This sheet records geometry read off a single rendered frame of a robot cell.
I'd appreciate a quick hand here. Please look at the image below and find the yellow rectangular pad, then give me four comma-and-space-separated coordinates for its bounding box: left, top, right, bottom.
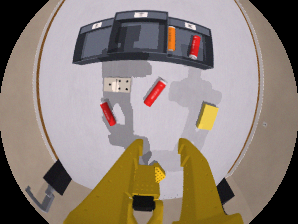
196, 103, 219, 130

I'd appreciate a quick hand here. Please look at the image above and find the red battery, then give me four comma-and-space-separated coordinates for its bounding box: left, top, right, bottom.
189, 35, 200, 60
100, 100, 116, 126
144, 79, 167, 107

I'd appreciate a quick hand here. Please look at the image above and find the orange battery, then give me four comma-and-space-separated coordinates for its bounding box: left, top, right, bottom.
168, 26, 175, 51

